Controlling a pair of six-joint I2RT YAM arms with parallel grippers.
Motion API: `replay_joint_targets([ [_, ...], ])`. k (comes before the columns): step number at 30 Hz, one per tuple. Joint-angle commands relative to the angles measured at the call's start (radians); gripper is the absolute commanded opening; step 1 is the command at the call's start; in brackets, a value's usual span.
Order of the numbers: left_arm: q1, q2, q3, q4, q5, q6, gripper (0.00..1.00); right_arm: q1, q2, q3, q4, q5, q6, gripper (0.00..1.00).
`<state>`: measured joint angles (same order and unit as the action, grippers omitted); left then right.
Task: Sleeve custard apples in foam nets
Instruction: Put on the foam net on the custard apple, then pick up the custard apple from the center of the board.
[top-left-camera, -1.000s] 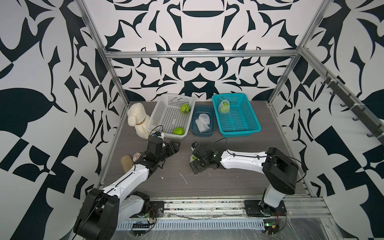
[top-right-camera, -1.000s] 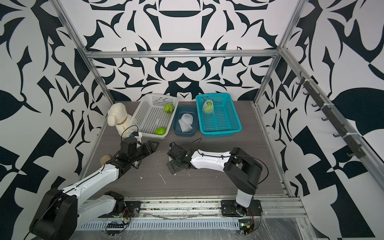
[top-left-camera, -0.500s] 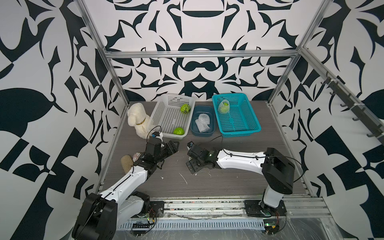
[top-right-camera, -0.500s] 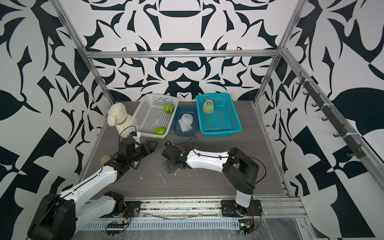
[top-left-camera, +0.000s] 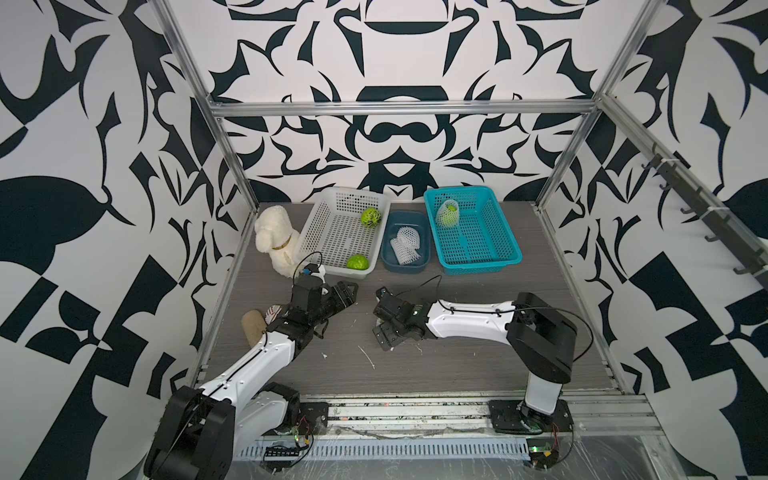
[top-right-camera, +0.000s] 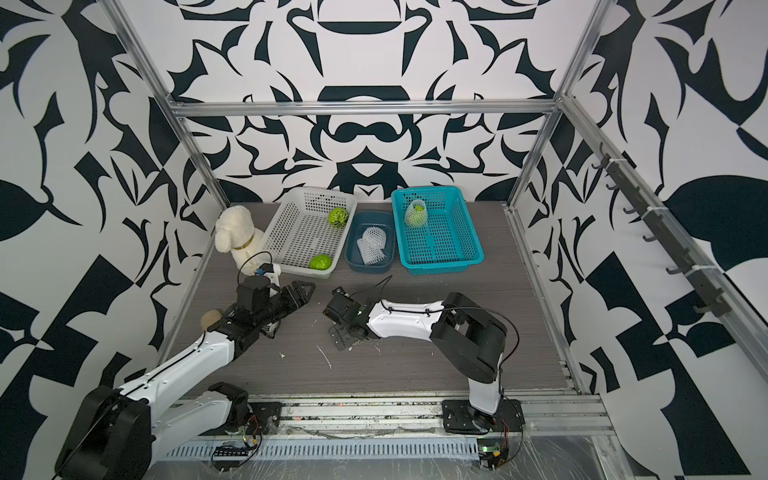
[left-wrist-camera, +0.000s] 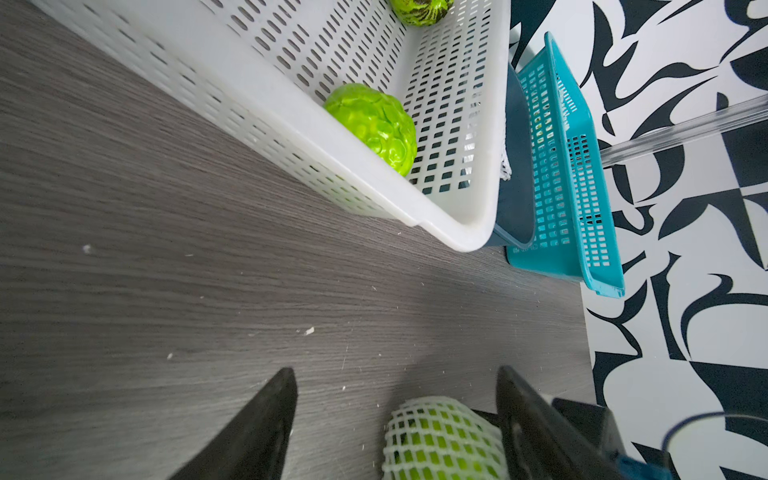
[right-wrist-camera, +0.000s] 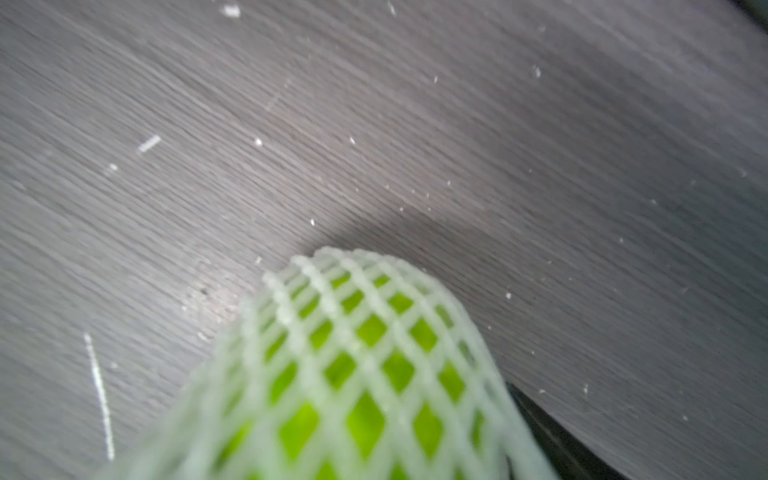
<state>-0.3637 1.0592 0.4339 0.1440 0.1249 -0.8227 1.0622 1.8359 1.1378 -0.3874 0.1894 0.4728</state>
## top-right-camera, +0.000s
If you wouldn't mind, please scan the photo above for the black wall hook rail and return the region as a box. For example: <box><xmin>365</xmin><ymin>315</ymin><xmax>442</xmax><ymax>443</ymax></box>
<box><xmin>593</xmin><ymin>143</ymin><xmax>732</xmax><ymax>318</ymax></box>

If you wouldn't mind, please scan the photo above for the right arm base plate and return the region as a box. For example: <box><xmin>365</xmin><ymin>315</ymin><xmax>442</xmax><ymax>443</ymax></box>
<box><xmin>441</xmin><ymin>397</ymin><xmax>525</xmax><ymax>435</ymax></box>

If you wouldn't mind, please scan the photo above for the tan wooden cylinder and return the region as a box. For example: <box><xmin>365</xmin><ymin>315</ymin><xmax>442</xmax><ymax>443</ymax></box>
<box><xmin>200</xmin><ymin>309</ymin><xmax>223</xmax><ymax>332</ymax></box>

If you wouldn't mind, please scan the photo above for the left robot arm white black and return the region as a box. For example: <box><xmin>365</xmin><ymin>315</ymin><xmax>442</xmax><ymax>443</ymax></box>
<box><xmin>54</xmin><ymin>275</ymin><xmax>316</xmax><ymax>479</ymax></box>

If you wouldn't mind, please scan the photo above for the right green circuit board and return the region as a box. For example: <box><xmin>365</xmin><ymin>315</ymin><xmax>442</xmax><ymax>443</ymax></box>
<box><xmin>477</xmin><ymin>437</ymin><xmax>510</xmax><ymax>470</ymax></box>

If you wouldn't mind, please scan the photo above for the teal perforated plastic basket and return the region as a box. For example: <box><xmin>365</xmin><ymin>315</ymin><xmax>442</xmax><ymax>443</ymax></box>
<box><xmin>391</xmin><ymin>186</ymin><xmax>485</xmax><ymax>275</ymax></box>

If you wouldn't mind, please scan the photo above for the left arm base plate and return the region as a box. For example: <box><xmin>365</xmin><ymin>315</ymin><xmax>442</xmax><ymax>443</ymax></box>
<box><xmin>201</xmin><ymin>382</ymin><xmax>283</xmax><ymax>436</ymax></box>

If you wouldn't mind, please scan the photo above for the dark blue plastic tub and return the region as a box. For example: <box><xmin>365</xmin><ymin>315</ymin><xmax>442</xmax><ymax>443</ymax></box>
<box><xmin>346</xmin><ymin>210</ymin><xmax>396</xmax><ymax>274</ymax></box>

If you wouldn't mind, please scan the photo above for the green custard apple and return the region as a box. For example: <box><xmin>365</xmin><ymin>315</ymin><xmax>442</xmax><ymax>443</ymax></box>
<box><xmin>309</xmin><ymin>254</ymin><xmax>333</xmax><ymax>271</ymax></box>
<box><xmin>327</xmin><ymin>207</ymin><xmax>349</xmax><ymax>228</ymax></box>
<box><xmin>407</xmin><ymin>205</ymin><xmax>428</xmax><ymax>228</ymax></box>

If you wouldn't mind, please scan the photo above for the white plush dog toy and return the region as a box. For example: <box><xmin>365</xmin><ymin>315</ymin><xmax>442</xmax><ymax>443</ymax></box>
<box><xmin>214</xmin><ymin>205</ymin><xmax>269</xmax><ymax>276</ymax></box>

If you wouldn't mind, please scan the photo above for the white foam net sleeve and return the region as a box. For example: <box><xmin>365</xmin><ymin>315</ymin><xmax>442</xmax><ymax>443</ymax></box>
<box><xmin>404</xmin><ymin>199</ymin><xmax>428</xmax><ymax>228</ymax></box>

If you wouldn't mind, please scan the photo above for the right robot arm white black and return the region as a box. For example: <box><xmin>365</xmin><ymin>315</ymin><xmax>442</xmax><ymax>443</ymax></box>
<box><xmin>323</xmin><ymin>288</ymin><xmax>508</xmax><ymax>416</ymax></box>

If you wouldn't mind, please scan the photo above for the white perforated plastic basket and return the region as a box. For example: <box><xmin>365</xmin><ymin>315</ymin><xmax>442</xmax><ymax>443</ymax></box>
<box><xmin>261</xmin><ymin>187</ymin><xmax>357</xmax><ymax>279</ymax></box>

